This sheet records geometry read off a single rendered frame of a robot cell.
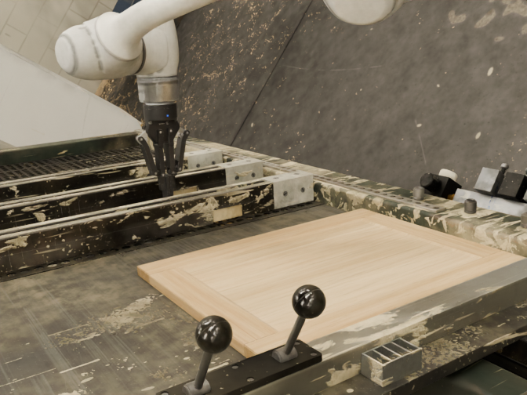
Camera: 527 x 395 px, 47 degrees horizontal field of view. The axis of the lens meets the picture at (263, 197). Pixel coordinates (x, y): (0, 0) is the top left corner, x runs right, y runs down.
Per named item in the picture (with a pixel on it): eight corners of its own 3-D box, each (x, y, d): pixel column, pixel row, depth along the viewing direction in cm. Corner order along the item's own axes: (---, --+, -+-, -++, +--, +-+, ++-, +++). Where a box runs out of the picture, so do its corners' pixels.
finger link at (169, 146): (160, 127, 141) (165, 125, 141) (165, 173, 144) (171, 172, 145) (167, 128, 138) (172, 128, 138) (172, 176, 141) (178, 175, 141)
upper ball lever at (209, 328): (217, 404, 68) (243, 331, 60) (187, 416, 66) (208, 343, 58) (202, 376, 70) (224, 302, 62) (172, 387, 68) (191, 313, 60)
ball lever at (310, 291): (303, 368, 74) (337, 298, 66) (278, 378, 72) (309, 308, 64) (286, 344, 76) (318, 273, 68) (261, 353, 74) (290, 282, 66)
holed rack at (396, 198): (445, 210, 128) (445, 207, 128) (436, 212, 127) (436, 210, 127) (140, 130, 262) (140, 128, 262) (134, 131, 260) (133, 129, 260)
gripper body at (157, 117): (169, 99, 143) (172, 138, 145) (135, 103, 138) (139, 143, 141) (183, 101, 137) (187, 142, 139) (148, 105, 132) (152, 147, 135)
